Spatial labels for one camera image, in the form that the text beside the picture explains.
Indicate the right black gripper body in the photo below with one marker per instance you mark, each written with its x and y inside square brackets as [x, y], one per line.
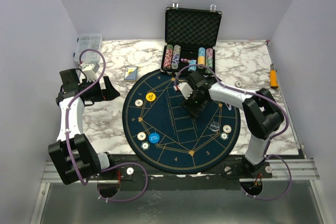
[195, 103]

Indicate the clear dealer button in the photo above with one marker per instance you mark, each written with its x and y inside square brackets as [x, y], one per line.
[214, 126]

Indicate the red triangular card marker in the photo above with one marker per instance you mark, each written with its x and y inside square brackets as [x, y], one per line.
[228, 106]

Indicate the yellow white poker chip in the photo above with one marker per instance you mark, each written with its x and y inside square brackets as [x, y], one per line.
[227, 129]

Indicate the red white poker chip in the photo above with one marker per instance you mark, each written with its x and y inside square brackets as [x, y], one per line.
[238, 84]

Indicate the green poker chip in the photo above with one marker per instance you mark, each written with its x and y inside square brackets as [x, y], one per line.
[224, 136]

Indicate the yellow fifty poker chip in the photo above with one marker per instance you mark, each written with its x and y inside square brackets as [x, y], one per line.
[138, 103]

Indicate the yellow big blind button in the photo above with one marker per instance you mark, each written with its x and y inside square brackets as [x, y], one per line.
[150, 96]

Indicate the blue small blind button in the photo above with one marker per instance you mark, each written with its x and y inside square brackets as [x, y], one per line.
[154, 138]

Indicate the green white chip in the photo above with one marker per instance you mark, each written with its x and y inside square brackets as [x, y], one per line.
[145, 145]

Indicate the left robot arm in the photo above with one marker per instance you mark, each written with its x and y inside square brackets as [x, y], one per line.
[72, 154]

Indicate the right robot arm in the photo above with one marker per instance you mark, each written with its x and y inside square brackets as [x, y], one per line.
[263, 115]

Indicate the light blue chip stack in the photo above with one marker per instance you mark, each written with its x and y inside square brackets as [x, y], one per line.
[192, 66]

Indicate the blue playing card box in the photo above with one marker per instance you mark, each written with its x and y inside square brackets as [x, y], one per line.
[131, 73]

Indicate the row of dice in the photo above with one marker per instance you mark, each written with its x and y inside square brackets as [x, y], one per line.
[185, 60]

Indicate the round blue poker mat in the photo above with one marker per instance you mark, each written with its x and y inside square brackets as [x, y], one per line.
[186, 145]

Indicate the yellow chip stack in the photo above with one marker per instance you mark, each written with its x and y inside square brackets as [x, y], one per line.
[201, 57]

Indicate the pink green chip stack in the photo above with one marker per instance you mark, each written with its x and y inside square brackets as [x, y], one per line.
[209, 59]

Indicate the clear plastic organizer box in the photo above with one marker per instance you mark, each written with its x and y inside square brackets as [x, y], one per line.
[88, 41]

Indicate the blue grey chip stack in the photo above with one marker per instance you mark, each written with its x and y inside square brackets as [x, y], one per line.
[176, 57]

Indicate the red white chip stack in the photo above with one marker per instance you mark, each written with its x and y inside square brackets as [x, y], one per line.
[168, 57]

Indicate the black aluminium chip case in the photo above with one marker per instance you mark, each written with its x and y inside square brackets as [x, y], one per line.
[191, 29]

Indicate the orange utility knife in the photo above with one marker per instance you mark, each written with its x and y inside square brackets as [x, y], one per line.
[273, 77]

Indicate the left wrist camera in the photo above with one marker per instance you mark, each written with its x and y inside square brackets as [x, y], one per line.
[89, 71]

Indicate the black mounting base rail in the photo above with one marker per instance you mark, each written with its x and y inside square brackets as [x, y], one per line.
[228, 174]

